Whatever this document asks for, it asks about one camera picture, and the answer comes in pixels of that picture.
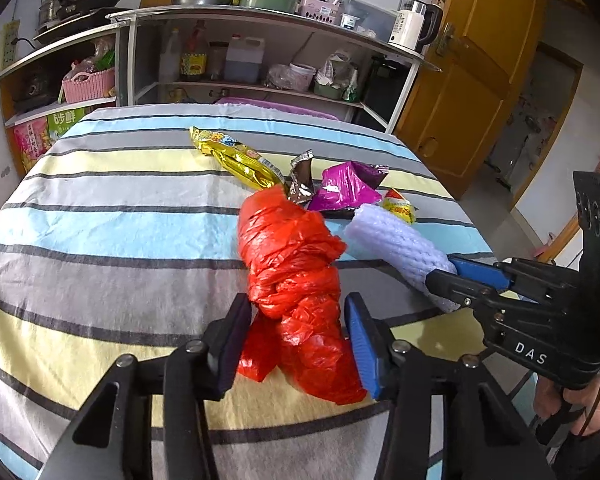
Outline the colourful cardboard box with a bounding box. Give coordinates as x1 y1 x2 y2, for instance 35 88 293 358
14 106 93 172

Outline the person's right hand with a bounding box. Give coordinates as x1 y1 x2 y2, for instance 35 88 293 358
532 374 600 436

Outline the red plastic bag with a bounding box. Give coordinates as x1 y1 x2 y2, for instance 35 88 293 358
237 185 366 405

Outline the green enamel basin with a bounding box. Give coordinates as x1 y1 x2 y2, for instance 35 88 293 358
240 0 300 14

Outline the gold snack wrapper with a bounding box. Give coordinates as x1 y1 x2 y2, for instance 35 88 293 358
189 127 285 190

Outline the magenta foil wrapper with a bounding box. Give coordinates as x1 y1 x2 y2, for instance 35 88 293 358
308 160 389 211

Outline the dark sauce bottle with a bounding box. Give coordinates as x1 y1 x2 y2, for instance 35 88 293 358
180 20 209 81

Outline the black camera module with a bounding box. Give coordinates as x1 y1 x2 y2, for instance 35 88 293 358
573 171 600 352

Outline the white plastic tub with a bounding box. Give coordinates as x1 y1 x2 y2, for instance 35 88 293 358
288 63 317 92

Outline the pink plastic stool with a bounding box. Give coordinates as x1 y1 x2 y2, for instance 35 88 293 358
216 96 338 120

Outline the small yellow red sachet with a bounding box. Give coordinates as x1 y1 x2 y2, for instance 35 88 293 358
380 188 416 224

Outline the orange wooden door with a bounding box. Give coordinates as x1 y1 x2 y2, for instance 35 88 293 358
396 0 546 198

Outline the white jerrycan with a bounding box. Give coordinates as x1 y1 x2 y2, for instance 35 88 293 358
224 35 265 84

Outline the pink woven basket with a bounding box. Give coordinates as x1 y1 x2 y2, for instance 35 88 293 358
61 67 114 104

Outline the white metal shelf rack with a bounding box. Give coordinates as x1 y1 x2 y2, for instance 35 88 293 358
0 3 441 134

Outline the clear plastic storage box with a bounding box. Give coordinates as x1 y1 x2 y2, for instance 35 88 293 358
339 0 396 42

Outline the white foam fruit net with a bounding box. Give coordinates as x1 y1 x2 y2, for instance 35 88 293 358
343 204 458 313

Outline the brown silver candy wrapper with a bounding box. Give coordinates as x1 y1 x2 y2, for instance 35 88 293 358
288 150 315 205

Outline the striped tablecloth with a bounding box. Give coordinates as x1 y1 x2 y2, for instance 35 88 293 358
0 104 494 479

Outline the pink utensil basket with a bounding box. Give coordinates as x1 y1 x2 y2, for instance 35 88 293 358
298 0 340 26

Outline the white electric kettle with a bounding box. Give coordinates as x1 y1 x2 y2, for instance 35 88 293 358
388 0 443 53

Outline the black wok with pots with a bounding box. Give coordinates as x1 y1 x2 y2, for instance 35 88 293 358
33 0 120 46

